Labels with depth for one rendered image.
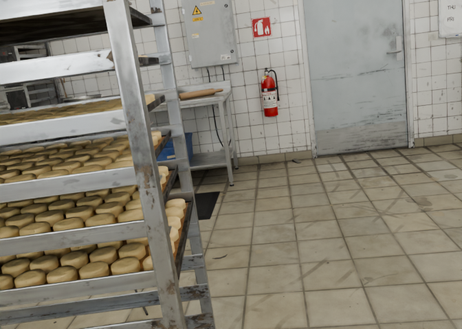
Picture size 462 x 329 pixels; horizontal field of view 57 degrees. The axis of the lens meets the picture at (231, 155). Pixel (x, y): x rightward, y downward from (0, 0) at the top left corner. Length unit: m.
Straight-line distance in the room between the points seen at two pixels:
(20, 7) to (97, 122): 0.19
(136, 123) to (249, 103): 4.11
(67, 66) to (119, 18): 0.11
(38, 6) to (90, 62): 0.10
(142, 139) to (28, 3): 0.25
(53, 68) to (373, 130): 4.42
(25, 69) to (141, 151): 0.21
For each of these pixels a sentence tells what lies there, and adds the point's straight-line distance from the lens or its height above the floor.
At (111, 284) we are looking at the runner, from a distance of 0.76.
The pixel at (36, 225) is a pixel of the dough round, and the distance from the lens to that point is 0.82.
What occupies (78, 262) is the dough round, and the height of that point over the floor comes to 0.88.
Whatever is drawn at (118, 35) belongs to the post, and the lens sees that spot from 0.63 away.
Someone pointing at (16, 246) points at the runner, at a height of 0.96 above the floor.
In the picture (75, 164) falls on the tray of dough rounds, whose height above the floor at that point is 1.06.
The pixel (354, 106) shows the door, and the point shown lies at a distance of 4.83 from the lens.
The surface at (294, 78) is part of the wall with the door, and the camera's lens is 4.69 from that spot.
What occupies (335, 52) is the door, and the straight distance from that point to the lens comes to 4.76.
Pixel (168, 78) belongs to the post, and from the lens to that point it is 1.07.
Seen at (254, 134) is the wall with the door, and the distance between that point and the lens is 4.76.
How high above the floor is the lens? 1.21
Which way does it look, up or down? 13 degrees down
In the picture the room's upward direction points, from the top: 8 degrees counter-clockwise
